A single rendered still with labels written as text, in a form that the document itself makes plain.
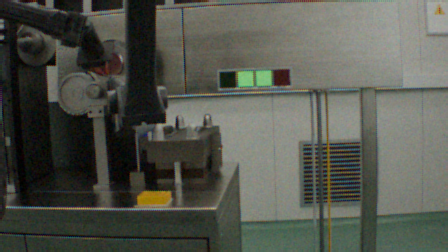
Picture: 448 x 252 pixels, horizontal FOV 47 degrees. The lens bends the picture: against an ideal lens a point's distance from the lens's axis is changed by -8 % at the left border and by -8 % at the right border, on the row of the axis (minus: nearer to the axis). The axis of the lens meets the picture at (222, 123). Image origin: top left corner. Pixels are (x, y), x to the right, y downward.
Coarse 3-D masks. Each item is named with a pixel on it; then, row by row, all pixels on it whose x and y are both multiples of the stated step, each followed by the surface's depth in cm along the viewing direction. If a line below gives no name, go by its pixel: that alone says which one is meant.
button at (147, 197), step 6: (144, 192) 136; (150, 192) 136; (156, 192) 136; (162, 192) 135; (168, 192) 136; (138, 198) 131; (144, 198) 131; (150, 198) 131; (156, 198) 131; (162, 198) 131; (168, 198) 135; (138, 204) 132; (144, 204) 131; (150, 204) 131; (156, 204) 131; (162, 204) 131
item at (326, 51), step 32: (384, 0) 178; (160, 32) 187; (192, 32) 186; (224, 32) 185; (256, 32) 184; (288, 32) 183; (320, 32) 181; (352, 32) 180; (384, 32) 179; (160, 64) 188; (192, 64) 187; (224, 64) 186; (256, 64) 185; (288, 64) 184; (320, 64) 182; (352, 64) 181; (384, 64) 180
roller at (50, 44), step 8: (24, 32) 159; (32, 32) 159; (40, 32) 159; (48, 40) 159; (48, 48) 159; (24, 56) 160; (32, 56) 160; (40, 56) 159; (48, 56) 159; (32, 64) 160; (40, 64) 160; (48, 64) 164
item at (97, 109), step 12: (96, 108) 151; (96, 120) 154; (96, 132) 154; (108, 132) 157; (96, 144) 154; (108, 144) 156; (96, 156) 155; (108, 156) 156; (108, 168) 155; (108, 180) 155
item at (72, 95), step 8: (64, 80) 158; (72, 80) 159; (80, 80) 158; (88, 80) 157; (64, 88) 159; (72, 88) 158; (80, 88) 158; (64, 96) 159; (72, 96) 159; (80, 96) 158; (64, 104) 159; (72, 104) 159; (80, 104) 159; (88, 104) 158; (72, 112) 159; (80, 112) 159
